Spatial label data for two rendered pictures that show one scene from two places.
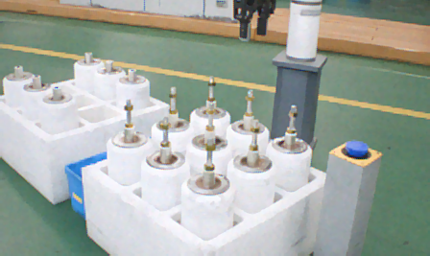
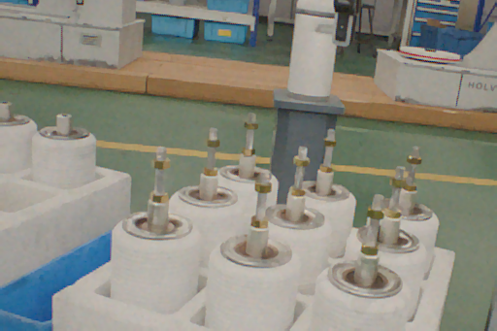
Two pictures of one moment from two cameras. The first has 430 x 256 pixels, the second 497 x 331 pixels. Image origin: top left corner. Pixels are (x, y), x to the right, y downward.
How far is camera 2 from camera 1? 0.46 m
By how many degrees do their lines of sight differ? 28
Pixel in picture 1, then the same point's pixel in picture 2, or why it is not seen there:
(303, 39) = (319, 68)
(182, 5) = (24, 41)
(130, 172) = (172, 285)
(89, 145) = (12, 255)
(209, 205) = (391, 315)
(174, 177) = (288, 280)
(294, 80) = (307, 128)
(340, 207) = not seen: outside the picture
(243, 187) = not seen: hidden behind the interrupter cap
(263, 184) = (419, 270)
